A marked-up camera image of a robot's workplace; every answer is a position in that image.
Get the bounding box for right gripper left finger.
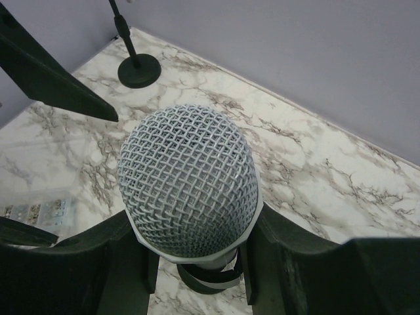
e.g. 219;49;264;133
1;211;159;314

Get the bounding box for white microphone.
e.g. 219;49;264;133
117;105;263;264

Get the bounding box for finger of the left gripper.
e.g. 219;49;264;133
1;217;58;246
1;5;118;122

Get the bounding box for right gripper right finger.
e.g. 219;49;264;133
242;205;419;314

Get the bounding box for clear plastic screw box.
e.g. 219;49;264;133
1;138;85;239

